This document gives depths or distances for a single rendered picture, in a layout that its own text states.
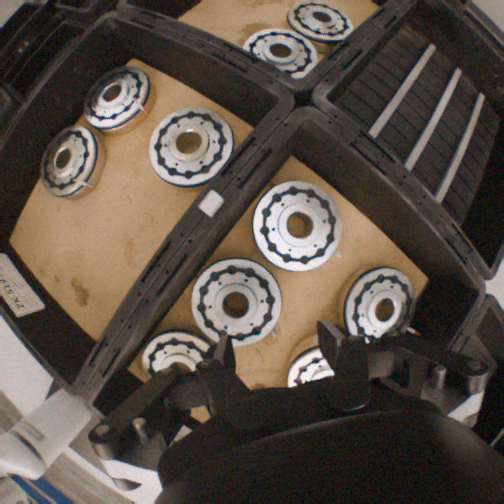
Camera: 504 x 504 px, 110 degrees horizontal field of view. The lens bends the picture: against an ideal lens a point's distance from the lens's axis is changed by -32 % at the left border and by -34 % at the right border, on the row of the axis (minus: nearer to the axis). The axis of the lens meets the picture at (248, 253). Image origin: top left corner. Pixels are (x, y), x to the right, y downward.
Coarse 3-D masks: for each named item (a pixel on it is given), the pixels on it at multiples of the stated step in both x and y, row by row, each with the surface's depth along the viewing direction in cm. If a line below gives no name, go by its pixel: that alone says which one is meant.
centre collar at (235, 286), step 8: (224, 288) 28; (232, 288) 28; (240, 288) 28; (248, 288) 28; (216, 296) 28; (224, 296) 28; (248, 296) 28; (256, 296) 29; (216, 304) 28; (256, 304) 28; (216, 312) 28; (224, 312) 28; (248, 312) 28; (256, 312) 29; (224, 320) 28; (232, 320) 28; (240, 320) 28; (248, 320) 28
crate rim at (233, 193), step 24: (288, 120) 21; (312, 120) 21; (264, 144) 21; (360, 144) 21; (264, 168) 22; (384, 168) 21; (240, 192) 21; (408, 192) 21; (216, 216) 22; (432, 216) 21; (192, 240) 22; (168, 264) 22; (168, 288) 22; (480, 288) 22; (144, 312) 22; (120, 336) 22; (456, 336) 22; (120, 360) 22; (96, 384) 22; (96, 408) 22
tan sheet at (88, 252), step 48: (192, 96) 31; (144, 144) 31; (192, 144) 31; (48, 192) 31; (96, 192) 31; (144, 192) 31; (192, 192) 31; (48, 240) 32; (96, 240) 32; (144, 240) 32; (48, 288) 32; (96, 288) 32; (96, 336) 32
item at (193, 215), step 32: (160, 32) 21; (64, 64) 22; (224, 64) 21; (32, 96) 21; (288, 96) 21; (256, 128) 21; (192, 224) 22; (128, 320) 22; (32, 352) 22; (64, 384) 22
